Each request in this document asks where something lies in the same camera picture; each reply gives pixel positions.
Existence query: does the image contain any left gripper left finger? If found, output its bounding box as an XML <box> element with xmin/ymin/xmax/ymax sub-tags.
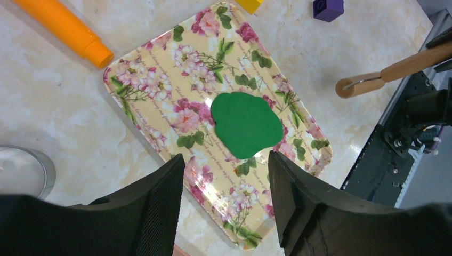
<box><xmin>1</xmin><ymin>154</ymin><xmax>185</xmax><ymax>255</ymax></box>

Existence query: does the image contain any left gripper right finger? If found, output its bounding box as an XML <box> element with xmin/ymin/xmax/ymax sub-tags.
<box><xmin>268</xmin><ymin>151</ymin><xmax>451</xmax><ymax>255</ymax></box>

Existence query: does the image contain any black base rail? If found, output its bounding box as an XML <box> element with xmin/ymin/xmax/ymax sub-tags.
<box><xmin>341</xmin><ymin>10</ymin><xmax>451</xmax><ymax>207</ymax></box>

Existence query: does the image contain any orange toy microphone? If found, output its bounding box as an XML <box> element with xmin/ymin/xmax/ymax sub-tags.
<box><xmin>14</xmin><ymin>0</ymin><xmax>114</xmax><ymax>69</ymax></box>

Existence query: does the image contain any floral cutting board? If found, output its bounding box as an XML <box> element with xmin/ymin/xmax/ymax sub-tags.
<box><xmin>103</xmin><ymin>2</ymin><xmax>332</xmax><ymax>250</ymax></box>

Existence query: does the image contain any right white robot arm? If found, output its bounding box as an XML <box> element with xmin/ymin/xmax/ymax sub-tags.
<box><xmin>383</xmin><ymin>80</ymin><xmax>451</xmax><ymax>156</ymax></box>

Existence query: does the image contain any colourful toy block stack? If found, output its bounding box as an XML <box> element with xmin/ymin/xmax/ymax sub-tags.
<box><xmin>235</xmin><ymin>0</ymin><xmax>264</xmax><ymax>14</ymax></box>

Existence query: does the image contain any wooden double-ended roller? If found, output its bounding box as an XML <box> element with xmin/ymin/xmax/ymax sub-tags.
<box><xmin>335</xmin><ymin>41</ymin><xmax>451</xmax><ymax>99</ymax></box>

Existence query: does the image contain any round metal cutter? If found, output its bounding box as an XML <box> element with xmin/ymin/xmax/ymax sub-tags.
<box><xmin>1</xmin><ymin>145</ymin><xmax>56</xmax><ymax>199</ymax></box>

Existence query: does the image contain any purple cube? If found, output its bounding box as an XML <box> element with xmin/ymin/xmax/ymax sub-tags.
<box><xmin>313</xmin><ymin>0</ymin><xmax>344</xmax><ymax>22</ymax></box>

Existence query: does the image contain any green dough disc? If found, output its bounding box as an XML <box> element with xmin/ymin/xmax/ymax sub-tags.
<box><xmin>211</xmin><ymin>92</ymin><xmax>284</xmax><ymax>159</ymax></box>

